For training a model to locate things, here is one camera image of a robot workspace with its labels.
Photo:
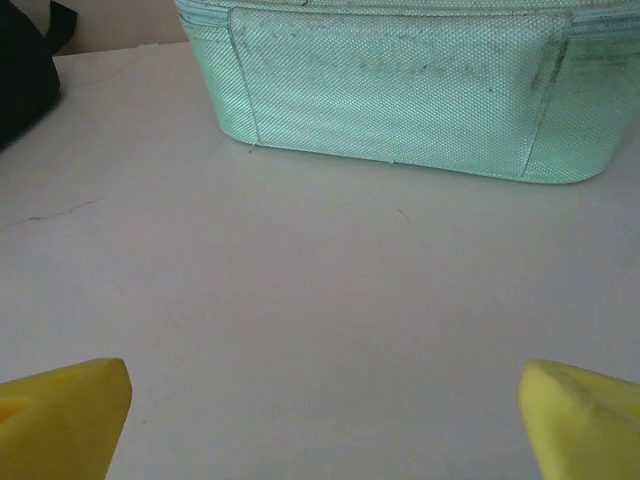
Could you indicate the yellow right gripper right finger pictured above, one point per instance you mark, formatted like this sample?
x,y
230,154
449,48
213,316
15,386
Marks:
x,y
590,430

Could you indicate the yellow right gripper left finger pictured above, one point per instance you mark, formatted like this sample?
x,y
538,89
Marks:
x,y
50,425

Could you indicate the black backpack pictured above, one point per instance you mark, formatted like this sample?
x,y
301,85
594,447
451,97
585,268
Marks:
x,y
25,65

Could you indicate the mint green zip case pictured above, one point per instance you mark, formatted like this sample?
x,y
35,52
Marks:
x,y
400,85

